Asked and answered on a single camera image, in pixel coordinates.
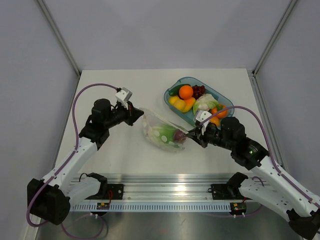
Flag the left aluminium frame post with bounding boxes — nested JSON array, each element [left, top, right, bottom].
[[34, 0, 82, 79]]

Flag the clear dotted zip bag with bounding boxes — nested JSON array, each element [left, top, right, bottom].
[[140, 107, 188, 152]]

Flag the aluminium mounting rail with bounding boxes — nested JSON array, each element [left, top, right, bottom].
[[67, 173, 273, 202]]

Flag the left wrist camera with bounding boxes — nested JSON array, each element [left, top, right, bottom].
[[115, 87, 132, 107]]

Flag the orange fruit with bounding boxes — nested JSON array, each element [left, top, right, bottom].
[[178, 85, 194, 100]]

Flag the yellow peach fruit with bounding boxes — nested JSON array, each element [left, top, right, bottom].
[[173, 99, 186, 112]]

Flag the yellow orange mango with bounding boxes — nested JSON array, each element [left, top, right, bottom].
[[183, 97, 196, 113]]

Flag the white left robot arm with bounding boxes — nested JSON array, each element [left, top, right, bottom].
[[26, 98, 144, 227]]

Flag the white cauliflower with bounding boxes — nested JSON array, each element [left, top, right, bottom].
[[192, 93, 219, 115]]

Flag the teal plastic basket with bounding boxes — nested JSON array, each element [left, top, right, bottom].
[[164, 76, 233, 126]]

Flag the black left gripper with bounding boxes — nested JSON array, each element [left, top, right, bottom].
[[104, 100, 144, 129]]

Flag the dark red plum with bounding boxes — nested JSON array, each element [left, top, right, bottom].
[[173, 129, 187, 144]]

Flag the orange persimmon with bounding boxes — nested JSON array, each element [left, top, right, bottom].
[[211, 104, 228, 119]]

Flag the white slotted cable duct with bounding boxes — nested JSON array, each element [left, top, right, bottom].
[[70, 201, 231, 213]]

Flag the green white lettuce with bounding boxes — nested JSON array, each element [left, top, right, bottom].
[[147, 124, 177, 144]]

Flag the green cucumber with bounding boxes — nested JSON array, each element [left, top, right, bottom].
[[168, 84, 185, 96]]

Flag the red grapes bunch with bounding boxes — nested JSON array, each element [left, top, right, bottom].
[[192, 85, 206, 100]]

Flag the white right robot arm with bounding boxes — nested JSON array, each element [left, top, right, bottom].
[[187, 116, 320, 240]]

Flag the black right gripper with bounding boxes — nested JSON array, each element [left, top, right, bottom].
[[187, 122, 235, 151]]

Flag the yellow lemon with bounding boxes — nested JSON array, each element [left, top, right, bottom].
[[168, 95, 180, 106]]

